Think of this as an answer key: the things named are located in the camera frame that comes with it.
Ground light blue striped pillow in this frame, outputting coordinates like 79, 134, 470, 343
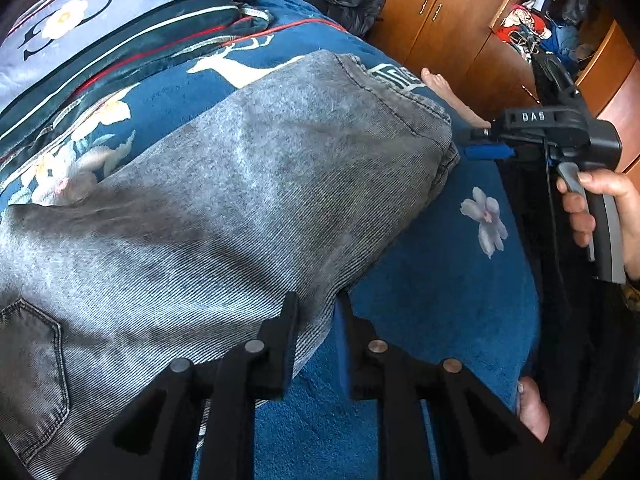
1, 0, 271, 156

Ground blue patterned bed blanket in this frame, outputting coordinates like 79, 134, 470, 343
1, 0, 539, 479

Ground bare foot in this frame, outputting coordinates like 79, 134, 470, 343
516, 377, 550, 442
420, 67, 490, 128

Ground right hand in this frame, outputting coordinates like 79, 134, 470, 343
555, 168, 640, 281

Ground brown wooden wardrobe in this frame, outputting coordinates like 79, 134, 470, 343
370, 0, 639, 177

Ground clutter of clothes in wardrobe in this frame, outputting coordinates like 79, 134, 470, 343
494, 0, 601, 73

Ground grey denim pants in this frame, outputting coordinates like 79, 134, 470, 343
1, 51, 458, 479

